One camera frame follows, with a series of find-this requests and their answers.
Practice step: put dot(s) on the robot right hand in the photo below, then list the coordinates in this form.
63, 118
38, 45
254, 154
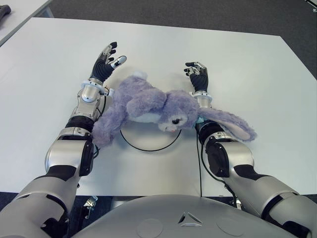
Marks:
200, 79

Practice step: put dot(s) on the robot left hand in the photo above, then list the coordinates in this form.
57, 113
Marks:
101, 68

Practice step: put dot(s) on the purple plush bunny doll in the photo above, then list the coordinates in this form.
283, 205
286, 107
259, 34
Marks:
153, 104

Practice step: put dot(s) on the robot right arm silver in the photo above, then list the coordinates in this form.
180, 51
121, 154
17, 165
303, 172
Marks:
237, 163

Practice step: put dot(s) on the robot left arm silver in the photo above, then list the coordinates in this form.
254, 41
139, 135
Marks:
64, 153

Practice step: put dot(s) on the white plate black rim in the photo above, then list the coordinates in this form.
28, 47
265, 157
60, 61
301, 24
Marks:
148, 138

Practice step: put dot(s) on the light grey desk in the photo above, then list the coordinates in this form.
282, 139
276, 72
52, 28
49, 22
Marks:
22, 17
312, 3

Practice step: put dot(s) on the black device on desk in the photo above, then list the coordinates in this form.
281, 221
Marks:
4, 12

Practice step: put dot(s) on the metal table clasp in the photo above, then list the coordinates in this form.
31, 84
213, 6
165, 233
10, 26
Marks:
238, 203

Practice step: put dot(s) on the grey table leg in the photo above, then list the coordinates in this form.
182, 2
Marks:
117, 202

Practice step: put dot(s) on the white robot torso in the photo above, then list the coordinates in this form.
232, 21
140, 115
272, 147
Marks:
173, 218

